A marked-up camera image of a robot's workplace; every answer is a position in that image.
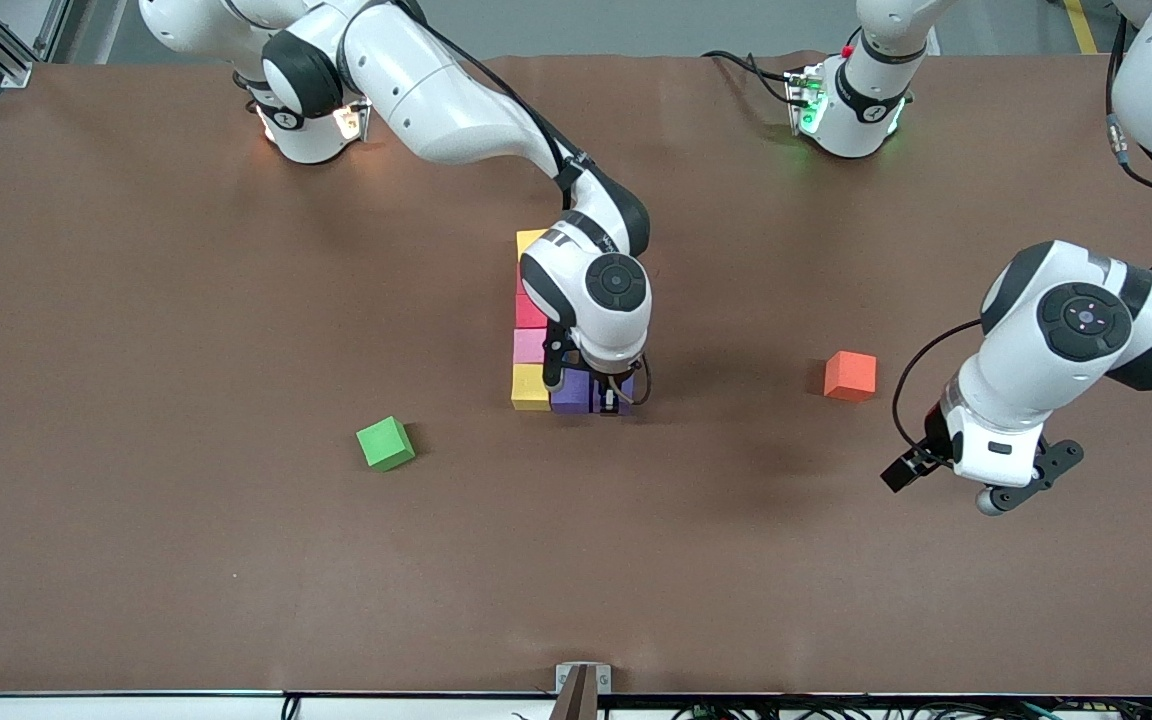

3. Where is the metal table edge bracket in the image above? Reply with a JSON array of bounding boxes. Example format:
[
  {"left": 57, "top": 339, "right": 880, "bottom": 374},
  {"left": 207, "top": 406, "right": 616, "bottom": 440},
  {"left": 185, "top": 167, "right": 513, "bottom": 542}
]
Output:
[{"left": 555, "top": 662, "right": 613, "bottom": 720}]

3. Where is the aluminium frame profile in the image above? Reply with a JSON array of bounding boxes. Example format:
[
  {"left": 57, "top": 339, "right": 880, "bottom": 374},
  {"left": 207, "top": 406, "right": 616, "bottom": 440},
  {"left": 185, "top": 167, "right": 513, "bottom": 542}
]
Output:
[{"left": 0, "top": 0, "right": 72, "bottom": 89}]

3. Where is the brown table mat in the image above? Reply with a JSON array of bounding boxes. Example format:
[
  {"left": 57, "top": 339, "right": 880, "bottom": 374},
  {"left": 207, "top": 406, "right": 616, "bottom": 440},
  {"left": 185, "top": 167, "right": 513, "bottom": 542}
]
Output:
[{"left": 0, "top": 50, "right": 1152, "bottom": 698}]

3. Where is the green foam cube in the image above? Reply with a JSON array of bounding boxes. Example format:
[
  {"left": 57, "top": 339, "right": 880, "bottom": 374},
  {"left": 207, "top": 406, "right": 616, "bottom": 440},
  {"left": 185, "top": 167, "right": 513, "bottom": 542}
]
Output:
[{"left": 355, "top": 416, "right": 416, "bottom": 473}]

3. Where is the orange foam cube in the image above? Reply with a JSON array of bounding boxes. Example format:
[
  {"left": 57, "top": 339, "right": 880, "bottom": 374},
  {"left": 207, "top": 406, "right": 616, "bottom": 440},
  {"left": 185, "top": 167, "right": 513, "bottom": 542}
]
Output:
[{"left": 824, "top": 350, "right": 878, "bottom": 403}]

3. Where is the purple foam cube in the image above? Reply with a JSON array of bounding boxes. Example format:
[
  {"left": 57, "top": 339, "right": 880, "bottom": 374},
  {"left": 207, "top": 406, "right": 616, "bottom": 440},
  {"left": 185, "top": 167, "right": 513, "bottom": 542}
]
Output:
[
  {"left": 588, "top": 372, "right": 635, "bottom": 417},
  {"left": 549, "top": 368, "right": 593, "bottom": 415}
]

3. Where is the black left base cable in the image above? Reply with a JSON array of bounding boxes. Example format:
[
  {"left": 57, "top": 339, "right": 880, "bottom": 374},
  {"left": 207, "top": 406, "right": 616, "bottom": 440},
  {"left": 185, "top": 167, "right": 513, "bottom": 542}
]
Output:
[{"left": 701, "top": 50, "right": 799, "bottom": 106}]

